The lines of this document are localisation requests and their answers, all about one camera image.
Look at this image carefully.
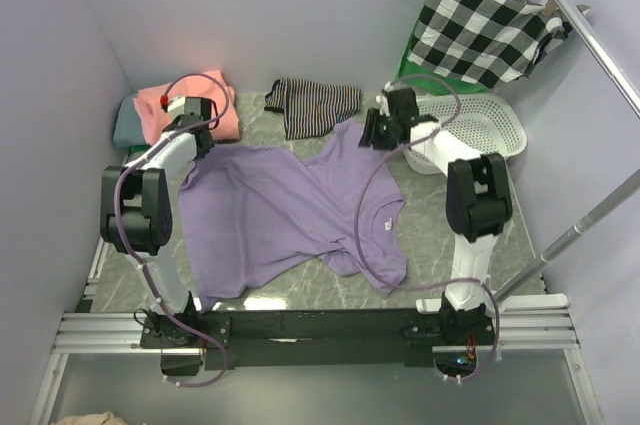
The purple t shirt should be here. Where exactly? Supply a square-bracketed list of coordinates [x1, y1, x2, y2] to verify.
[177, 119, 408, 308]

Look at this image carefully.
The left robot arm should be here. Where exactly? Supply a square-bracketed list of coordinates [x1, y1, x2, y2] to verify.
[100, 96, 226, 333]

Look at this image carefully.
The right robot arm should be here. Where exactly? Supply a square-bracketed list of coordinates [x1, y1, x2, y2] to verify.
[359, 82, 513, 341]

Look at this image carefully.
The pink folded t shirt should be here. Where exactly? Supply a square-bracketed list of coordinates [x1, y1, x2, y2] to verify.
[133, 71, 240, 145]

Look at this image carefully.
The green hanging cloth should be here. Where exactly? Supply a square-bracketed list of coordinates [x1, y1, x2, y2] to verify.
[394, 33, 489, 96]

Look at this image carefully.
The grey-blue folded t shirt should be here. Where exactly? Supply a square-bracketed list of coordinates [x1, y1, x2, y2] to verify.
[112, 93, 147, 148]

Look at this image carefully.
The green folded t shirt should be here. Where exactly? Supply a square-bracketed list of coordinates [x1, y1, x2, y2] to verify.
[129, 145, 150, 153]

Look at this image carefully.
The black white striped shirt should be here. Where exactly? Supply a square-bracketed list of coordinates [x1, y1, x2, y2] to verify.
[264, 78, 362, 140]

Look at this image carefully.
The white plastic laundry basket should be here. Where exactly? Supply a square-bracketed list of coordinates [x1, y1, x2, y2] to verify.
[404, 93, 528, 175]

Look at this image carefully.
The black white checkered cloth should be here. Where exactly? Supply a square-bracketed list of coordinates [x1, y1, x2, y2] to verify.
[406, 0, 573, 89]

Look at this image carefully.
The black base beam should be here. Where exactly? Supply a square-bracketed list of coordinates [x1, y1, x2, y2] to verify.
[134, 308, 499, 376]

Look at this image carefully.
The silver metal rack pole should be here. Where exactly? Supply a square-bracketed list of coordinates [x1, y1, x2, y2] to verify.
[553, 0, 639, 117]

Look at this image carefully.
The silver diagonal rack pole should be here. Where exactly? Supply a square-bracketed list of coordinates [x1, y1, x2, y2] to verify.
[496, 170, 640, 303]

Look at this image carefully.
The beige cloth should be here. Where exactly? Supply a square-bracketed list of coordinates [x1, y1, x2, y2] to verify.
[54, 411, 126, 425]

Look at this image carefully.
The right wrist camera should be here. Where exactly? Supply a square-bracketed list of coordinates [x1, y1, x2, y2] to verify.
[377, 82, 393, 116]

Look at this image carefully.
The aluminium rail frame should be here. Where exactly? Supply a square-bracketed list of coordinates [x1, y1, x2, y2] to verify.
[27, 239, 604, 425]

